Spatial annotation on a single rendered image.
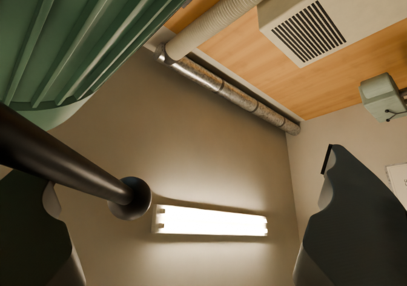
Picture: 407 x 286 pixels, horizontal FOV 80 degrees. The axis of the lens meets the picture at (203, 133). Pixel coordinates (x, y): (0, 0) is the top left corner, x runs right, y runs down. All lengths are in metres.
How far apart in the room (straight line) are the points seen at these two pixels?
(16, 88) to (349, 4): 1.58
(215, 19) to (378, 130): 2.14
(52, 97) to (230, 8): 1.50
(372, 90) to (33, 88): 2.09
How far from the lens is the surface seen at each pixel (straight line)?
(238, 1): 1.63
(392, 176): 3.00
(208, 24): 1.73
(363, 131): 3.18
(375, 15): 1.77
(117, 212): 0.21
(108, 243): 1.62
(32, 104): 0.21
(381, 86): 2.15
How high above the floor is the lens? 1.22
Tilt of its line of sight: 42 degrees up
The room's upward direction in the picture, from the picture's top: 112 degrees counter-clockwise
